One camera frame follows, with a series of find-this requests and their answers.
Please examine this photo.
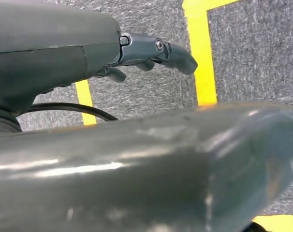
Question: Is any dark grey robot part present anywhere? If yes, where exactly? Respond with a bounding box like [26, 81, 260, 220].
[242, 221, 269, 232]

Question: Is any yellow floor tape square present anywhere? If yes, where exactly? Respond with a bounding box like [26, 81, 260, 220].
[182, 0, 293, 232]

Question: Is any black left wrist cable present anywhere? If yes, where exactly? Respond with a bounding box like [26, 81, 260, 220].
[27, 102, 119, 122]

